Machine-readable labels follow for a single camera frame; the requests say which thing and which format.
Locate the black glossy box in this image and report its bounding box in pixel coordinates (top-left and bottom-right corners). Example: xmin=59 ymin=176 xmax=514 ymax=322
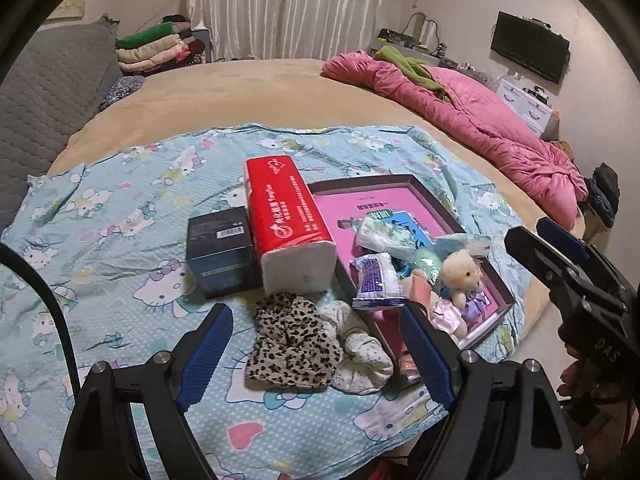
xmin=186 ymin=206 xmax=257 ymax=300

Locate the white floral scrunchie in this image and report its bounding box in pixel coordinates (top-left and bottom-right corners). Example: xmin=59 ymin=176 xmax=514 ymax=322
xmin=320 ymin=301 xmax=396 ymax=393

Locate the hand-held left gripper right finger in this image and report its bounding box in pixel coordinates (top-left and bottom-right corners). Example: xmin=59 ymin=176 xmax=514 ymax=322
xmin=400 ymin=304 xmax=581 ymax=480

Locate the black framed table mirror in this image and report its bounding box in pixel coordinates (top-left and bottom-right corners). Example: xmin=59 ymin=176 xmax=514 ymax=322
xmin=404 ymin=11 xmax=442 ymax=48

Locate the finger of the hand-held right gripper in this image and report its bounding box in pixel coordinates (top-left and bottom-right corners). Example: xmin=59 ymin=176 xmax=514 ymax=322
xmin=504 ymin=226 xmax=583 ymax=293
xmin=537 ymin=217 xmax=591 ymax=263

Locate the green cloth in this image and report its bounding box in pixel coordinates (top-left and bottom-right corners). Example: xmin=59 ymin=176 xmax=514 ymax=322
xmin=374 ymin=45 xmax=451 ymax=102

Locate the white curtain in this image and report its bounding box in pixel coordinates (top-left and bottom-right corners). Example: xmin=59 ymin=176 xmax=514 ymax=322
xmin=187 ymin=0 xmax=401 ymax=63

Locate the plush toy with pink dress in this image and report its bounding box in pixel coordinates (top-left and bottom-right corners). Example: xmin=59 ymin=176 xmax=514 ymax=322
xmin=427 ymin=297 xmax=471 ymax=339

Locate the dark bag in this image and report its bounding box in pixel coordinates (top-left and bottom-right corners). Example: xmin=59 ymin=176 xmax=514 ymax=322
xmin=582 ymin=162 xmax=622 ymax=229

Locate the black cable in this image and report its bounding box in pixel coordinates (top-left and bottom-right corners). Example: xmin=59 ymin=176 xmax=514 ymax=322
xmin=0 ymin=242 xmax=81 ymax=402

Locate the red tissue pack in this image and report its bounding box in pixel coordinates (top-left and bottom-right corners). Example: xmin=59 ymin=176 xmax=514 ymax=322
xmin=244 ymin=156 xmax=337 ymax=295

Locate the plush bear with purple ribbon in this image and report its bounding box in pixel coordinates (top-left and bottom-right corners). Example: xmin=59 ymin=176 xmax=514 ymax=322
xmin=440 ymin=249 xmax=488 ymax=324

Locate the stack of folded clothes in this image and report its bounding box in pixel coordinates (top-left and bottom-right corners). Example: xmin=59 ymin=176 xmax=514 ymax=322
xmin=115 ymin=14 xmax=211 ymax=77

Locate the white drawer cabinet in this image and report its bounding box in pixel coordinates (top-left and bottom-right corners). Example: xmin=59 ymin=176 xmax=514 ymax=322
xmin=495 ymin=74 xmax=558 ymax=136

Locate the leopard print scrunchie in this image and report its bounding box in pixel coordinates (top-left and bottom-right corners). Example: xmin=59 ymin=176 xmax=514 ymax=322
xmin=245 ymin=294 xmax=344 ymax=391

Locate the dark cardboard box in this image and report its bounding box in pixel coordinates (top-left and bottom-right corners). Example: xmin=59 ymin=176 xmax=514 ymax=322
xmin=306 ymin=174 xmax=517 ymax=361

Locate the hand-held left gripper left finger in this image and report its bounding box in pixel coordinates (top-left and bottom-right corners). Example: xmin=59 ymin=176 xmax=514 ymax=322
xmin=57 ymin=304 xmax=235 ymax=480

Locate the green makeup sponge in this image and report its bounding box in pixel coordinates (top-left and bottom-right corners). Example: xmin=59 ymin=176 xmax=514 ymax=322
xmin=410 ymin=247 xmax=446 ymax=287

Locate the green print tissue packet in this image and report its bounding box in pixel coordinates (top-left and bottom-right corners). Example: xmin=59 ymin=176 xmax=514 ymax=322
xmin=356 ymin=215 xmax=432 ymax=262
xmin=432 ymin=232 xmax=492 ymax=262

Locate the pink book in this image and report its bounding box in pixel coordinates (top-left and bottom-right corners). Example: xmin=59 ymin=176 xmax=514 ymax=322
xmin=312 ymin=182 xmax=506 ymax=347

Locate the grey quilted headboard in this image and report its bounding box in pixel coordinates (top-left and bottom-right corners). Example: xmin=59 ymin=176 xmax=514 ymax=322
xmin=0 ymin=20 xmax=123 ymax=231

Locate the blue cartoon cat printed blanket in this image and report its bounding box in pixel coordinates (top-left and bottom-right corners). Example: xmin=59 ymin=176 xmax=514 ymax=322
xmin=0 ymin=122 xmax=538 ymax=480

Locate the floral wall poster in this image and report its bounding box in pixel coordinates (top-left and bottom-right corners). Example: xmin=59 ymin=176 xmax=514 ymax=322
xmin=47 ymin=0 xmax=89 ymax=24

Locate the dark floral cloth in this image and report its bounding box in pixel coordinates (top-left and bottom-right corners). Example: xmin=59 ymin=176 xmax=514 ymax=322
xmin=97 ymin=76 xmax=146 ymax=112

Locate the purple print wipe packet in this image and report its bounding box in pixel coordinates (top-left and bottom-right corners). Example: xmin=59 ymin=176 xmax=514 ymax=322
xmin=350 ymin=252 xmax=409 ymax=312

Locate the black wall television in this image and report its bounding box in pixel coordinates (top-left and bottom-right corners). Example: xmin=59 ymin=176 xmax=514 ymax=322
xmin=490 ymin=10 xmax=571 ymax=85

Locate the pink quilt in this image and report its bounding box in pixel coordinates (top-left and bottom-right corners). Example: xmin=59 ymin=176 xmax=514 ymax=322
xmin=321 ymin=51 xmax=589 ymax=217

